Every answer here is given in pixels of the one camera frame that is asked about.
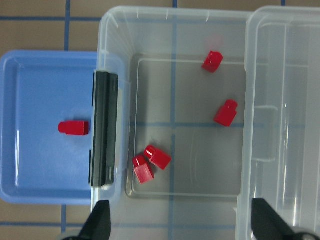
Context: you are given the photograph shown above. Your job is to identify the black box latch handle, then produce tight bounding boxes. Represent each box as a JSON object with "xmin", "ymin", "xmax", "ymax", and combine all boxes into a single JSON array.
[{"xmin": 89, "ymin": 71, "xmax": 119, "ymax": 188}]

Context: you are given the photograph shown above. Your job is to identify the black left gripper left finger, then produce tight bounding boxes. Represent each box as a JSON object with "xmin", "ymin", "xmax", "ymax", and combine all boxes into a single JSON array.
[{"xmin": 79, "ymin": 200, "xmax": 111, "ymax": 240}]

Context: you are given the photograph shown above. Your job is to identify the blue plastic tray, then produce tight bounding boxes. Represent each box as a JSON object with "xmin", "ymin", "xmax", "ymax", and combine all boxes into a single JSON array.
[{"xmin": 0, "ymin": 50, "xmax": 122, "ymax": 205}]

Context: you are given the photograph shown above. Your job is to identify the red block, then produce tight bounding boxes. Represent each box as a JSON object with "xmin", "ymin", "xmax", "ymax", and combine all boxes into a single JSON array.
[
  {"xmin": 58, "ymin": 120, "xmax": 89, "ymax": 136},
  {"xmin": 213, "ymin": 99, "xmax": 238, "ymax": 127},
  {"xmin": 143, "ymin": 145, "xmax": 172, "ymax": 170},
  {"xmin": 132, "ymin": 155, "xmax": 155, "ymax": 185},
  {"xmin": 201, "ymin": 51, "xmax": 224, "ymax": 73}
]

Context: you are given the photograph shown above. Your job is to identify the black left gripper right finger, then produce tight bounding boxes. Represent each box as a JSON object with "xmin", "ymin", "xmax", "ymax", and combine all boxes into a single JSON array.
[{"xmin": 251, "ymin": 198, "xmax": 295, "ymax": 240}]

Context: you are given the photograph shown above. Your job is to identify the clear plastic storage box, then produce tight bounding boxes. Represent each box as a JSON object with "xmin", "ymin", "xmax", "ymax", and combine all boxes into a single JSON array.
[{"xmin": 97, "ymin": 6, "xmax": 255, "ymax": 240}]

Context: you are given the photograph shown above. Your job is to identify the red block bottom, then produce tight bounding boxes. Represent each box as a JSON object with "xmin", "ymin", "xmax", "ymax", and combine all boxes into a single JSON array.
[{"xmin": 132, "ymin": 155, "xmax": 155, "ymax": 185}]

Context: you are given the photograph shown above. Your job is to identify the clear plastic box lid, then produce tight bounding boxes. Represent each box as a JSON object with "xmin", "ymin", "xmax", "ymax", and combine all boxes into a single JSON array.
[{"xmin": 235, "ymin": 6, "xmax": 320, "ymax": 240}]

